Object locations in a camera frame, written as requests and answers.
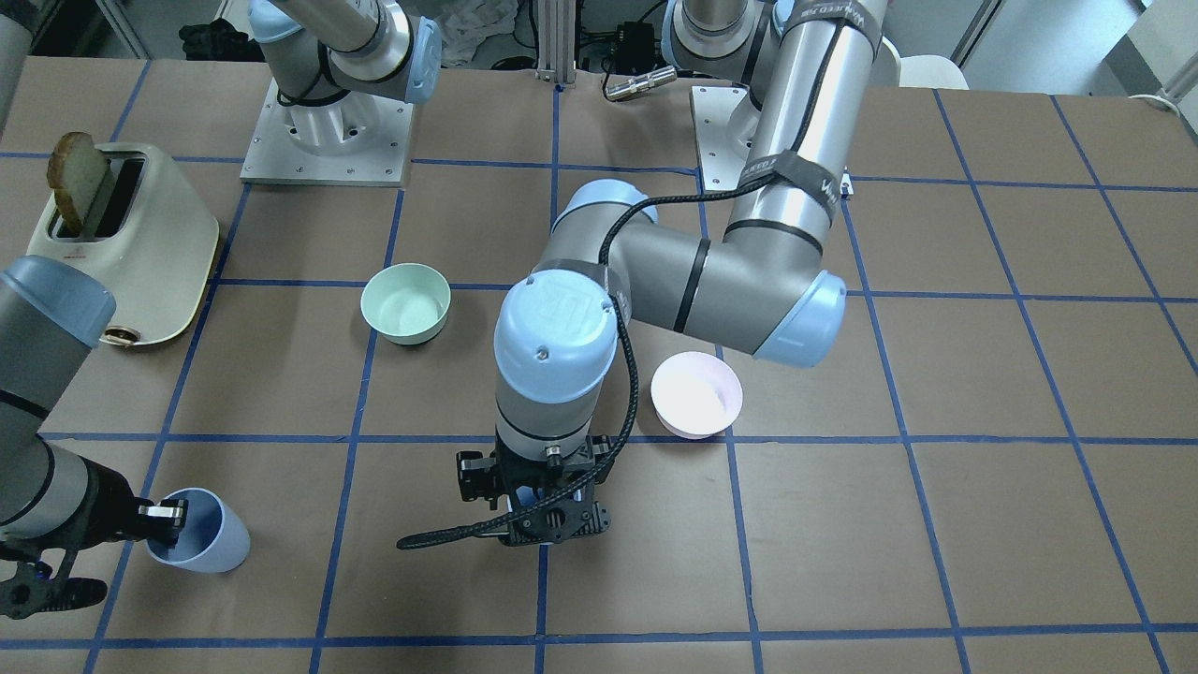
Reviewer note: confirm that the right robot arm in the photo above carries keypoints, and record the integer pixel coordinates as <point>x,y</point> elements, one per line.
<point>53,314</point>

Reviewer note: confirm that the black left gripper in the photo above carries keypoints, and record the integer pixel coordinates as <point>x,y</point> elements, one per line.
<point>472,476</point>

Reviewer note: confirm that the mint green bowl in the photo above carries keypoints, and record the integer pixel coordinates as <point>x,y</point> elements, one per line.
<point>407,303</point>

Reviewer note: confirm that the cream white toaster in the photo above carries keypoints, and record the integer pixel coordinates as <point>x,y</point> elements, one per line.
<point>150,240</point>

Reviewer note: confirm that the toast bread slice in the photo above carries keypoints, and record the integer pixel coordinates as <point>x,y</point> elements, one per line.
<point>75,174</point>

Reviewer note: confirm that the blue cup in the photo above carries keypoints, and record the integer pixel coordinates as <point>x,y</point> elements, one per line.
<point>213,540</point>
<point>524,496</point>

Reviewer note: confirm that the black power adapter background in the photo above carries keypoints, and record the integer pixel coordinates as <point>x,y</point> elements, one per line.
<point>634,49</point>

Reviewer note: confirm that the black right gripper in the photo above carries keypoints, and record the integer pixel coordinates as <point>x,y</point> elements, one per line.
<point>100,503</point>

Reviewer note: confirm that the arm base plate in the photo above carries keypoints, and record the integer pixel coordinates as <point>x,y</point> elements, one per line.
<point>363,140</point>
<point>724,123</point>

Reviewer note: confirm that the blue cup front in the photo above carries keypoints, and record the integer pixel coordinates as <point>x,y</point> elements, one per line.
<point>213,540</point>

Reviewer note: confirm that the silver cylinder connector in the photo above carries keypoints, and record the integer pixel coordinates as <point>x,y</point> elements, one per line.
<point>639,84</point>

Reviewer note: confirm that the pink bowl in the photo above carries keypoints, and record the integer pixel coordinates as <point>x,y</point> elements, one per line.
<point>696,395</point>

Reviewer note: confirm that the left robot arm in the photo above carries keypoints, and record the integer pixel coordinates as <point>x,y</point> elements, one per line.
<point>740,268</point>

